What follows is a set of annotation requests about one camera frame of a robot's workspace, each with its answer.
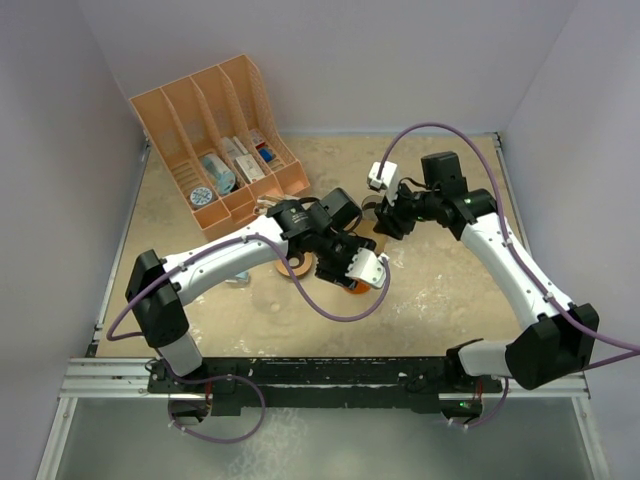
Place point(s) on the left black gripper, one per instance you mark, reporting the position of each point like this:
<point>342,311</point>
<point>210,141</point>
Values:
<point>338,274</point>

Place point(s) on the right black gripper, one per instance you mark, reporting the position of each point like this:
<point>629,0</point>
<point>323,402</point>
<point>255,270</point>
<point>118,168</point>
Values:
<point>392,222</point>

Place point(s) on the coffee filter box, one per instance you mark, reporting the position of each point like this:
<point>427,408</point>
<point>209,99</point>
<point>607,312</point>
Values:
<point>265,203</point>

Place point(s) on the brown paper coffee filter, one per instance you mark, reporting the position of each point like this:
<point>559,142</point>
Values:
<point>365,229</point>

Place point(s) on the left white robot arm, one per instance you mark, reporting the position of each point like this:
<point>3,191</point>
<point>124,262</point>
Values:
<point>160,288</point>

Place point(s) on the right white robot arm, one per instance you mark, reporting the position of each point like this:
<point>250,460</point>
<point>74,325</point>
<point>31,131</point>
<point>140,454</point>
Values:
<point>553,341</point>

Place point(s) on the orange glass carafe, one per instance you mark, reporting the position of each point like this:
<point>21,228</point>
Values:
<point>358,288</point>

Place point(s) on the light blue stapler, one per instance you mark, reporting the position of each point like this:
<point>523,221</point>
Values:
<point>239,279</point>

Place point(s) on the blue stamp block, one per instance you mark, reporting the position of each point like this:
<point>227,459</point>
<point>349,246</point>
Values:
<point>267,154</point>

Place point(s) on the white red small box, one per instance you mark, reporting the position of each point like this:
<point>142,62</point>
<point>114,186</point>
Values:
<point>249,168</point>

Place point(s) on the red white small carton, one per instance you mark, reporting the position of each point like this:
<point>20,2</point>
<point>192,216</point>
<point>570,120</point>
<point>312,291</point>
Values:
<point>257,138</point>

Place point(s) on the white paper packet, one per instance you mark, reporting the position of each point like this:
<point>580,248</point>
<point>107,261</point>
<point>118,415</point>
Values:
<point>233,147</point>

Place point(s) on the peach plastic file organizer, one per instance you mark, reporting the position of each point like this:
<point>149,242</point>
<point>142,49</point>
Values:
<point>187,118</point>

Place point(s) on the wooden ring stand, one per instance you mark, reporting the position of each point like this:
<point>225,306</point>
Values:
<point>301,266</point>

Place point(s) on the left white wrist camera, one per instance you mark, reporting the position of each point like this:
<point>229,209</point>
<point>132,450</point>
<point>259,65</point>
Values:
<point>369,268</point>

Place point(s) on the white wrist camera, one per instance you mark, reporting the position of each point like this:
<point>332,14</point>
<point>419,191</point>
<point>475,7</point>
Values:
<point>369,268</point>
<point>384,179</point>

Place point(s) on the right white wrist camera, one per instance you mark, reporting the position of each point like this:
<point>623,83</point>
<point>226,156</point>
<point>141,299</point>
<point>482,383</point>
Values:
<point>384,179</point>

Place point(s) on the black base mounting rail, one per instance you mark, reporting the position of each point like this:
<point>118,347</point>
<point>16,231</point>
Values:
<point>224,386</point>

